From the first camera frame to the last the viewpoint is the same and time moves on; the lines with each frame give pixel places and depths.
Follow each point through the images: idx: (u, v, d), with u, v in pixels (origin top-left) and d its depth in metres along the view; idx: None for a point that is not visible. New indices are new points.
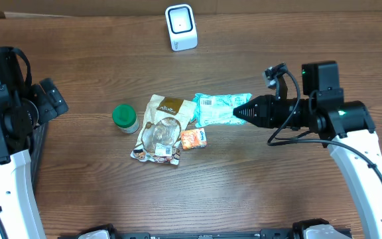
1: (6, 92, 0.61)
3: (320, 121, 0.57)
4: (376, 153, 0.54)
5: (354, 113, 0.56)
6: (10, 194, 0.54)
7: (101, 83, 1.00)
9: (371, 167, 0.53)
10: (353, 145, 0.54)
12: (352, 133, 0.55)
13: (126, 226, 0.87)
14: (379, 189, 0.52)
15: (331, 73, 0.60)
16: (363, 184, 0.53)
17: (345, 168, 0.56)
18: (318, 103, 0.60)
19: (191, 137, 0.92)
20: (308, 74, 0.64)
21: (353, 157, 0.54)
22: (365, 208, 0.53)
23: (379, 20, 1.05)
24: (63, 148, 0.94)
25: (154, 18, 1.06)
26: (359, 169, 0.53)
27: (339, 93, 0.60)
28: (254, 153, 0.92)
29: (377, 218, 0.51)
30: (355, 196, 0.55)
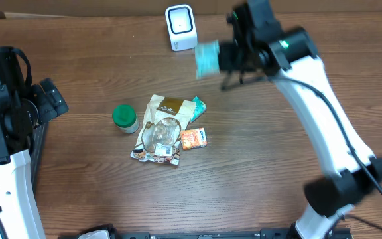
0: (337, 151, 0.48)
1: (6, 91, 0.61)
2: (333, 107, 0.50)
3: (264, 56, 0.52)
4: (322, 80, 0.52)
5: (294, 39, 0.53)
6: (9, 194, 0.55)
7: (101, 83, 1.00)
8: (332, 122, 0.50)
9: (319, 96, 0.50)
10: (298, 76, 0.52)
12: (298, 66, 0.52)
13: (126, 225, 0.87)
14: (328, 116, 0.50)
15: (263, 7, 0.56)
16: (312, 111, 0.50)
17: (295, 101, 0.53)
18: (256, 40, 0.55)
19: (191, 137, 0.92)
20: (241, 16, 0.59)
21: (301, 89, 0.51)
22: (319, 140, 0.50)
23: (379, 20, 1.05)
24: (63, 148, 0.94)
25: (154, 18, 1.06)
26: (308, 98, 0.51)
27: (274, 24, 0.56)
28: (255, 153, 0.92)
29: (327, 145, 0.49)
30: (310, 131, 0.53)
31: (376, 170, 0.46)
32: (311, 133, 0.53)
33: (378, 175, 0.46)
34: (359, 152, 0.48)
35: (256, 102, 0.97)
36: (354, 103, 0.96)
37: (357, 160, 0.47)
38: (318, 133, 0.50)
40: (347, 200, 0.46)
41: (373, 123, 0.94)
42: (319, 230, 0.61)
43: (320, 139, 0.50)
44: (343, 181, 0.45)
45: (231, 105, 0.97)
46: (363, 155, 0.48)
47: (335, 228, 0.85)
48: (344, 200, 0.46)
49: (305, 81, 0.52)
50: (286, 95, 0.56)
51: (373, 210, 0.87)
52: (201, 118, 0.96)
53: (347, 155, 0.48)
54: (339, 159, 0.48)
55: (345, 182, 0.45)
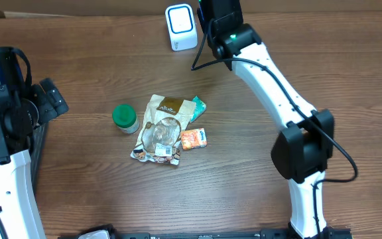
0: (284, 109, 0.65)
1: (6, 92, 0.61)
2: (276, 76, 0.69)
3: (221, 49, 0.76)
4: (266, 58, 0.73)
5: (242, 34, 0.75)
6: (10, 194, 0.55)
7: (101, 83, 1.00)
8: (276, 87, 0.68)
9: (264, 70, 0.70)
10: (248, 57, 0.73)
12: (245, 50, 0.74)
13: (126, 226, 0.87)
14: (273, 84, 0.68)
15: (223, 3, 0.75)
16: (261, 82, 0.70)
17: (250, 78, 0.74)
18: (216, 33, 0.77)
19: (191, 137, 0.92)
20: (207, 7, 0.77)
21: (250, 67, 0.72)
22: (268, 101, 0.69)
23: (379, 20, 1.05)
24: (63, 148, 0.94)
25: (154, 18, 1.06)
26: (256, 73, 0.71)
27: (231, 16, 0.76)
28: (255, 153, 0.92)
29: (276, 105, 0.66)
30: (261, 97, 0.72)
31: (319, 121, 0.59)
32: (264, 101, 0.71)
33: (321, 124, 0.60)
34: (301, 107, 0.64)
35: (256, 101, 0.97)
36: (354, 103, 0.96)
37: (300, 112, 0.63)
38: (266, 97, 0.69)
40: (298, 147, 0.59)
41: (373, 123, 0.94)
42: (306, 213, 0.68)
43: (270, 103, 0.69)
44: (290, 129, 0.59)
45: (231, 105, 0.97)
46: (306, 109, 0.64)
47: (335, 229, 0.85)
48: (295, 146, 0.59)
49: (253, 60, 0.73)
50: (242, 74, 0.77)
51: (373, 210, 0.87)
52: (201, 118, 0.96)
53: (292, 111, 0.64)
54: (286, 115, 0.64)
55: (292, 130, 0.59)
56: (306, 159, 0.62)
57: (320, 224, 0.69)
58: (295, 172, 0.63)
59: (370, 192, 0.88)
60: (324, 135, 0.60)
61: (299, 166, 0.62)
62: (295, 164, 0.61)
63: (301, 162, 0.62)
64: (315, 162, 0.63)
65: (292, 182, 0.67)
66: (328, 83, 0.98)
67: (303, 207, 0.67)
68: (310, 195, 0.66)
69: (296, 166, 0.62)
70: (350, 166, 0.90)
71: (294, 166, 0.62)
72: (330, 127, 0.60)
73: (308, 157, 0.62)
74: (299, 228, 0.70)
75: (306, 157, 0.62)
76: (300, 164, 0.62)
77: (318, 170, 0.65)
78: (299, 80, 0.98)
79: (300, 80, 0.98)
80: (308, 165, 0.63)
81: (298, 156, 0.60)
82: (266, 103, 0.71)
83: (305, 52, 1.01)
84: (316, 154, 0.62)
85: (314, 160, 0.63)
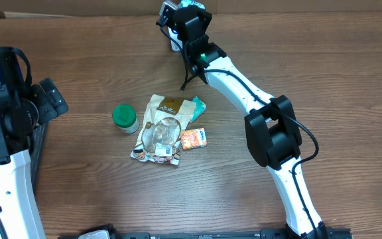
0: (247, 101, 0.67)
1: (6, 92, 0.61)
2: (240, 78, 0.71)
3: (195, 68, 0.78)
4: (230, 65, 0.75)
5: (211, 52, 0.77)
6: (10, 194, 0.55)
7: (101, 83, 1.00)
8: (240, 85, 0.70)
9: (228, 74, 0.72)
10: (215, 66, 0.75)
12: (213, 64, 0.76)
13: (126, 226, 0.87)
14: (237, 84, 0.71)
15: (195, 27, 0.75)
16: (227, 84, 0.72)
17: (218, 83, 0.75)
18: (191, 54, 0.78)
19: (191, 137, 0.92)
20: (181, 29, 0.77)
21: (217, 74, 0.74)
22: (235, 100, 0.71)
23: (379, 20, 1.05)
24: (63, 147, 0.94)
25: (153, 18, 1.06)
26: (222, 77, 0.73)
27: (203, 38, 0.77)
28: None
29: (241, 99, 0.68)
30: (231, 99, 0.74)
31: (278, 106, 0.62)
32: (233, 101, 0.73)
33: (280, 109, 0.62)
34: (260, 96, 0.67)
35: None
36: (355, 103, 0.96)
37: (260, 101, 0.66)
38: (233, 95, 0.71)
40: (263, 131, 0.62)
41: (373, 123, 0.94)
42: (295, 206, 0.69)
43: (237, 100, 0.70)
44: (252, 115, 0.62)
45: (231, 105, 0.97)
46: (266, 98, 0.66)
47: (335, 228, 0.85)
48: (260, 130, 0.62)
49: (219, 68, 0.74)
50: (212, 83, 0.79)
51: (373, 210, 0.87)
52: (201, 118, 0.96)
53: (253, 102, 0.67)
54: (250, 104, 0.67)
55: (254, 115, 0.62)
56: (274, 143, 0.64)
57: (312, 214, 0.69)
58: (267, 158, 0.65)
59: (370, 192, 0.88)
60: (286, 118, 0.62)
61: (269, 151, 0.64)
62: (265, 149, 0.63)
63: (270, 147, 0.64)
64: (286, 147, 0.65)
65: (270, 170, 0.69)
66: (328, 83, 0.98)
67: (291, 202, 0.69)
68: (292, 184, 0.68)
69: (267, 151, 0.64)
70: (350, 165, 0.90)
71: (264, 151, 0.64)
72: (290, 111, 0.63)
73: (276, 141, 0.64)
74: (294, 226, 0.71)
75: (274, 142, 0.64)
76: (270, 148, 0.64)
77: (293, 155, 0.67)
78: (299, 80, 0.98)
79: (300, 80, 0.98)
80: (279, 149, 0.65)
81: (264, 140, 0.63)
82: (235, 103, 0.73)
83: (305, 52, 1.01)
84: (284, 139, 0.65)
85: (283, 145, 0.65)
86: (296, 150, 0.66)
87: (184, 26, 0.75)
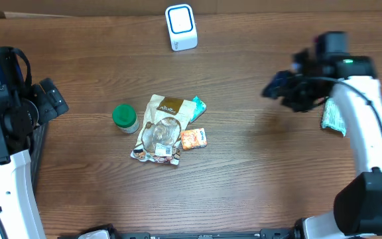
0: (375, 152, 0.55)
1: (6, 92, 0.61)
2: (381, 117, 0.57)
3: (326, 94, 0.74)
4: (377, 95, 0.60)
5: (358, 63, 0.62)
6: (10, 194, 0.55)
7: (101, 83, 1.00)
8: (377, 124, 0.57)
9: (369, 104, 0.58)
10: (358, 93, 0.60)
12: (355, 76, 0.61)
13: (126, 225, 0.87)
14: (371, 126, 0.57)
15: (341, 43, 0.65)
16: (357, 119, 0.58)
17: (345, 106, 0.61)
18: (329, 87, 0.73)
19: (191, 137, 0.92)
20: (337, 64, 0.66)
21: (353, 95, 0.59)
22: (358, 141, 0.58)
23: (379, 20, 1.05)
24: (63, 147, 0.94)
25: (154, 18, 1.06)
26: (355, 107, 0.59)
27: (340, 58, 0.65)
28: (242, 151, 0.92)
29: (366, 145, 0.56)
30: (353, 136, 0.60)
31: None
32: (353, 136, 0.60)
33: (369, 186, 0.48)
34: None
35: (256, 101, 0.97)
36: None
37: None
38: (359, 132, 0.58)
40: (373, 200, 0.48)
41: None
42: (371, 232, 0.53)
43: (358, 139, 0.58)
44: (375, 176, 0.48)
45: (231, 105, 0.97)
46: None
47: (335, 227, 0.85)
48: (371, 198, 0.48)
49: (361, 90, 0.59)
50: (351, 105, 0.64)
51: None
52: (201, 118, 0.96)
53: None
54: (376, 159, 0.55)
55: (373, 176, 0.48)
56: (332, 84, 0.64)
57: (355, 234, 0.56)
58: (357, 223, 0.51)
59: None
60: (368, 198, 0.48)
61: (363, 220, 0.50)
62: (361, 219, 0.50)
63: (370, 219, 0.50)
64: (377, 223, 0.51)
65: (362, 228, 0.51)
66: None
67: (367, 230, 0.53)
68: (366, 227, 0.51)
69: (361, 220, 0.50)
70: (350, 165, 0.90)
71: (358, 220, 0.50)
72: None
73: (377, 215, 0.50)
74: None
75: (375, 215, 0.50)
76: (367, 219, 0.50)
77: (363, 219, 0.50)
78: None
79: None
80: (374, 224, 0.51)
81: (362, 204, 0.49)
82: (351, 137, 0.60)
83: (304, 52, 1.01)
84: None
85: None
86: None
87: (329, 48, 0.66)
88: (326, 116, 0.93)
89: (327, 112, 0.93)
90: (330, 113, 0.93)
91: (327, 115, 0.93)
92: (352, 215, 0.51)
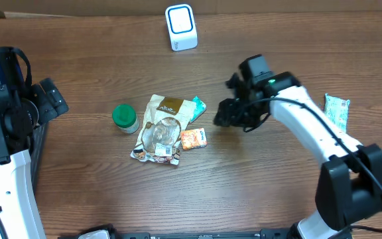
0: (326, 144, 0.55)
1: (6, 92, 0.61)
2: (318, 113, 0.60)
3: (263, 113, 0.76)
4: (306, 97, 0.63)
5: (282, 79, 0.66)
6: (10, 194, 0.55)
7: (101, 83, 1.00)
8: (318, 122, 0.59)
9: (303, 107, 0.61)
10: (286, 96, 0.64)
12: (283, 92, 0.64)
13: (126, 226, 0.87)
14: (313, 122, 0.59)
15: (259, 63, 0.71)
16: (301, 122, 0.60)
17: (289, 117, 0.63)
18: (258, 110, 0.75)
19: (191, 137, 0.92)
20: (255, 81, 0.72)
21: (288, 105, 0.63)
22: (311, 144, 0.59)
23: (378, 20, 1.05)
24: (63, 147, 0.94)
25: (154, 18, 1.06)
26: (295, 112, 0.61)
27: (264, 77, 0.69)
28: (217, 150, 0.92)
29: (317, 140, 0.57)
30: (306, 142, 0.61)
31: (369, 157, 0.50)
32: (306, 141, 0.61)
33: (332, 176, 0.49)
34: (345, 141, 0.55)
35: None
36: (354, 103, 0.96)
37: (344, 147, 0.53)
38: (307, 135, 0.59)
40: (343, 187, 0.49)
41: (373, 123, 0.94)
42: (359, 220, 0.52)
43: (310, 140, 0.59)
44: (333, 162, 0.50)
45: None
46: (351, 144, 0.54)
47: None
48: (339, 184, 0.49)
49: (292, 98, 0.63)
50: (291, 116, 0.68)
51: None
52: (201, 118, 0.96)
53: (335, 146, 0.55)
54: (329, 149, 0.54)
55: (332, 162, 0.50)
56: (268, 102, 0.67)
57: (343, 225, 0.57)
58: (343, 216, 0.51)
59: None
60: (335, 186, 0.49)
61: (345, 210, 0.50)
62: (341, 209, 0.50)
63: (349, 206, 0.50)
64: (361, 209, 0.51)
65: (351, 220, 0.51)
66: (327, 83, 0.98)
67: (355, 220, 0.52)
68: (353, 216, 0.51)
69: (343, 210, 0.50)
70: None
71: (340, 211, 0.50)
72: (381, 168, 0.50)
73: (357, 200, 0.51)
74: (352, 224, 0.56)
75: (355, 200, 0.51)
76: (347, 209, 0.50)
77: (345, 210, 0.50)
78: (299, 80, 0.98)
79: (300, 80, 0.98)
80: (357, 212, 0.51)
81: (334, 194, 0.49)
82: (306, 143, 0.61)
83: (304, 52, 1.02)
84: (365, 194, 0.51)
85: (365, 208, 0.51)
86: (373, 215, 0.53)
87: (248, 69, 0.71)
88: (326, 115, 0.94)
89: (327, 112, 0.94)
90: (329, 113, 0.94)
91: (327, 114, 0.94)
92: (332, 210, 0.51)
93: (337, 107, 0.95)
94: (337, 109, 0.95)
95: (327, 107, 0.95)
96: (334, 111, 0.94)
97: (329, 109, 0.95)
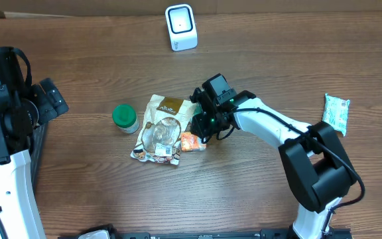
0: (281, 131, 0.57)
1: (6, 92, 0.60)
2: (272, 111, 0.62)
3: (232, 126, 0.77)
4: (261, 103, 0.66)
5: (241, 96, 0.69)
6: (10, 194, 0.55)
7: (101, 83, 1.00)
8: (272, 118, 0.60)
9: (258, 111, 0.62)
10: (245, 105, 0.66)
12: (243, 104, 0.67)
13: (126, 225, 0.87)
14: (268, 119, 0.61)
15: (219, 83, 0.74)
16: (258, 121, 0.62)
17: (251, 123, 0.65)
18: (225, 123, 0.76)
19: (191, 140, 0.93)
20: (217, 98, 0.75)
21: (247, 113, 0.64)
22: (273, 141, 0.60)
23: (379, 20, 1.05)
24: (63, 148, 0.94)
25: (154, 18, 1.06)
26: (252, 115, 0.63)
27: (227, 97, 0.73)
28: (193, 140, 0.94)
29: (274, 132, 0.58)
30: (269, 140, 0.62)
31: (320, 134, 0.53)
32: (268, 139, 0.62)
33: (290, 155, 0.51)
34: (296, 124, 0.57)
35: None
36: (354, 103, 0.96)
37: (295, 129, 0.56)
38: (267, 133, 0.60)
40: (303, 164, 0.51)
41: (373, 123, 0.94)
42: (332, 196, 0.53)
43: (269, 135, 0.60)
44: (288, 144, 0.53)
45: None
46: (302, 126, 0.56)
47: (335, 229, 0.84)
48: (297, 161, 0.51)
49: (250, 107, 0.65)
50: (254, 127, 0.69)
51: (373, 210, 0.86)
52: None
53: (289, 132, 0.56)
54: (284, 135, 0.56)
55: (287, 145, 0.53)
56: (234, 119, 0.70)
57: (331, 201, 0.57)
58: (315, 194, 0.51)
59: (371, 192, 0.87)
60: (295, 165, 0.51)
61: (316, 188, 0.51)
62: (310, 186, 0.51)
63: (317, 182, 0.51)
64: (332, 186, 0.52)
65: (323, 196, 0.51)
66: (327, 83, 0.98)
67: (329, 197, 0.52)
68: (325, 193, 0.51)
69: (312, 186, 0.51)
70: None
71: (310, 189, 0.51)
72: (334, 139, 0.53)
73: (324, 177, 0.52)
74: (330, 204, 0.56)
75: (322, 178, 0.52)
76: (316, 186, 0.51)
77: (314, 186, 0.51)
78: (299, 80, 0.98)
79: (300, 80, 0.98)
80: (328, 189, 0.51)
81: (297, 172, 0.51)
82: (268, 140, 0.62)
83: (304, 52, 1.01)
84: (332, 172, 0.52)
85: (336, 183, 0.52)
86: (345, 191, 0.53)
87: (209, 87, 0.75)
88: (326, 115, 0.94)
89: (327, 112, 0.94)
90: (329, 113, 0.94)
91: (327, 114, 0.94)
92: (302, 190, 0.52)
93: (337, 108, 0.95)
94: (337, 109, 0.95)
95: (327, 107, 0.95)
96: (334, 111, 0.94)
97: (329, 109, 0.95)
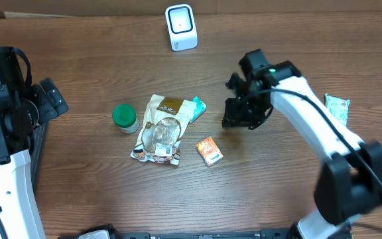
0: (328, 139, 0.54)
1: (6, 92, 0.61)
2: (319, 106, 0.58)
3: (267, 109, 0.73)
4: (307, 90, 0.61)
5: (282, 68, 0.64)
6: (10, 194, 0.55)
7: (101, 83, 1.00)
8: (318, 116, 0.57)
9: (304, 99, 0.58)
10: (286, 86, 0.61)
12: (284, 82, 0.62)
13: (126, 225, 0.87)
14: (314, 114, 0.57)
15: (260, 56, 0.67)
16: (302, 115, 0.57)
17: (288, 110, 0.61)
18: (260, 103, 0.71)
19: (207, 147, 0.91)
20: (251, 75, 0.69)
21: (288, 97, 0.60)
22: (311, 137, 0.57)
23: (378, 20, 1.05)
24: (63, 147, 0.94)
25: (154, 18, 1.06)
26: (295, 103, 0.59)
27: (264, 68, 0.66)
28: (192, 139, 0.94)
29: (317, 133, 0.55)
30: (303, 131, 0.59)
31: (370, 155, 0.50)
32: (303, 131, 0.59)
33: (335, 174, 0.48)
34: (345, 137, 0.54)
35: None
36: (354, 103, 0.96)
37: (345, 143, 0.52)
38: (307, 128, 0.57)
40: (345, 184, 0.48)
41: (373, 123, 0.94)
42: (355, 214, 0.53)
43: (310, 131, 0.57)
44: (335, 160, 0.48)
45: None
46: (352, 141, 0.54)
47: None
48: (341, 180, 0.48)
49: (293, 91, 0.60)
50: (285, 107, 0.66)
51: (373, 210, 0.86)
52: (201, 118, 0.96)
53: (336, 141, 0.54)
54: (330, 145, 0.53)
55: (335, 160, 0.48)
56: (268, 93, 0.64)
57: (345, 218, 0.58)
58: (343, 213, 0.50)
59: None
60: (339, 185, 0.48)
61: (346, 208, 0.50)
62: (342, 204, 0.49)
63: (349, 203, 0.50)
64: (362, 207, 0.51)
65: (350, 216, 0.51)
66: (327, 83, 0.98)
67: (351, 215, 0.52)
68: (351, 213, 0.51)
69: (343, 206, 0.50)
70: None
71: (340, 208, 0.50)
72: None
73: (358, 199, 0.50)
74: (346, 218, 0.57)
75: (356, 199, 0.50)
76: (347, 207, 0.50)
77: (345, 206, 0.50)
78: None
79: None
80: (357, 210, 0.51)
81: (336, 192, 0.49)
82: (306, 135, 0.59)
83: (304, 52, 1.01)
84: (368, 194, 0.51)
85: (366, 206, 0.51)
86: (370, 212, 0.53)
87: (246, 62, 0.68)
88: None
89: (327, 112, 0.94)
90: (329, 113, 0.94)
91: None
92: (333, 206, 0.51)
93: (337, 108, 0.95)
94: (337, 109, 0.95)
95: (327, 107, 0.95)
96: (334, 111, 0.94)
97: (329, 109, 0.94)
